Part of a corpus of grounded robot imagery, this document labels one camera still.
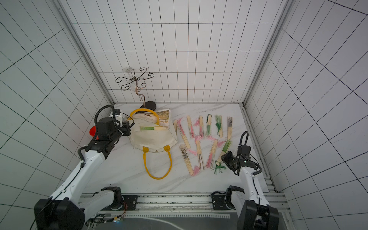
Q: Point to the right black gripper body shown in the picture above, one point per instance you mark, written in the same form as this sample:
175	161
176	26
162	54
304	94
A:
230	162

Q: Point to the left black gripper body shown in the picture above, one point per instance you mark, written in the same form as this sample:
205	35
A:
116	134

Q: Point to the white canvas tote bag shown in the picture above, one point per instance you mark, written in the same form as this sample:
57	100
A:
153	141

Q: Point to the natural wood fan row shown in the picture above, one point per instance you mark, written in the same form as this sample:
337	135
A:
199	152

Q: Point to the grey pink folding fan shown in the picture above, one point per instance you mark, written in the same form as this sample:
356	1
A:
229	128

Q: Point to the green tasselled folding fan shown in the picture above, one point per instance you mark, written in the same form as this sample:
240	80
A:
218	119

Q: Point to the grey fan pink tassel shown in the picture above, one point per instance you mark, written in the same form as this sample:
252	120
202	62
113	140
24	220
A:
192	171

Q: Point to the light green folding fan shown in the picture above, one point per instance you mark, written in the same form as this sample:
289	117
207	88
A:
208	123

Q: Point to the pink tasselled folding fan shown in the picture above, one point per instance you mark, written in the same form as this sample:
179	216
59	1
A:
199	124

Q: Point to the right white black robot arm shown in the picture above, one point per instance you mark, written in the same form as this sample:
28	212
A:
253	210

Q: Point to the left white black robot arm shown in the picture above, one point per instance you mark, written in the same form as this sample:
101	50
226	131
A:
63	210

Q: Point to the red plastic goblet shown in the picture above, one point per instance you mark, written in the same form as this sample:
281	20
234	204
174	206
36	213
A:
92	131

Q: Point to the black scrolled metal stand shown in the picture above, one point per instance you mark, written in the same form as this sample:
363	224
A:
139	83

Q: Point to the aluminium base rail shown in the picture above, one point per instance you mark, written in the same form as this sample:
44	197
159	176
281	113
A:
176	202

